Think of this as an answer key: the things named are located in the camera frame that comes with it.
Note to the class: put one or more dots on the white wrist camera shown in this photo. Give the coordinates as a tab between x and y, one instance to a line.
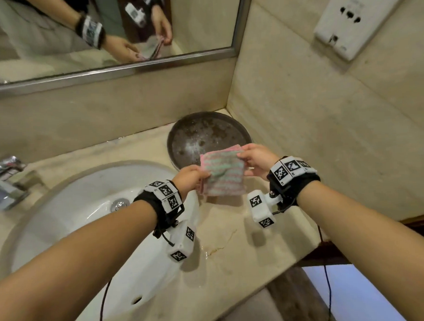
183	242
261	209

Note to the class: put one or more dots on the round dark metal tray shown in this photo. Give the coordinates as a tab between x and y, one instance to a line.
200	138

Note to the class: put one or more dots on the left wrist tracker band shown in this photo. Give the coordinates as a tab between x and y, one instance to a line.
163	200

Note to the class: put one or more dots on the chrome sink drain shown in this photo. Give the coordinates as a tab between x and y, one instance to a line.
120	205

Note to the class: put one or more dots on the white ceramic sink basin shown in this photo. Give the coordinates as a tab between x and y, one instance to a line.
93	235

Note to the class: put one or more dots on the wrist tracker band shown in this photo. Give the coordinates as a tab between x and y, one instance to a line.
163	200
290	178

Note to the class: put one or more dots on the person's right thumb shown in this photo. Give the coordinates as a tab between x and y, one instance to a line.
244	158

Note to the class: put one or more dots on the person's right hand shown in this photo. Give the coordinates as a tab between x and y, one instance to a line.
259	160

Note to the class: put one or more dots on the person's left forearm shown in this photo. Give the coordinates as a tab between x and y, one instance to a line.
73	264

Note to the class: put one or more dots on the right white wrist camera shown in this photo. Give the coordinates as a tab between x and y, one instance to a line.
261	209

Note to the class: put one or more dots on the white wall socket plate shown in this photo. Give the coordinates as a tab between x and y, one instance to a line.
358	16

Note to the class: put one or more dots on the person's right forearm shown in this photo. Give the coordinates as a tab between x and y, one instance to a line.
371	243

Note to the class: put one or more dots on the person's left fingers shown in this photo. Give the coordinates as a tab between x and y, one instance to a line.
202	174

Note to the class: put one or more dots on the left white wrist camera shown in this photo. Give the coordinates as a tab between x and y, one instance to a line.
183	242

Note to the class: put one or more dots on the right wrist tracker band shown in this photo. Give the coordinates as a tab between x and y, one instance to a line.
290	178

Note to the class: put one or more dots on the chrome faucet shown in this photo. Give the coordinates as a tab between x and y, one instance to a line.
6	183

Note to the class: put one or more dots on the pink green striped cloth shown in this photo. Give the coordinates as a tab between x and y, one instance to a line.
224	173

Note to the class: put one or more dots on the wall mirror with metal frame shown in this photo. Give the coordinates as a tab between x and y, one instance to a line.
107	34

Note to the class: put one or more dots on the person's left hand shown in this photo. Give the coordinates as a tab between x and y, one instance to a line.
187	179

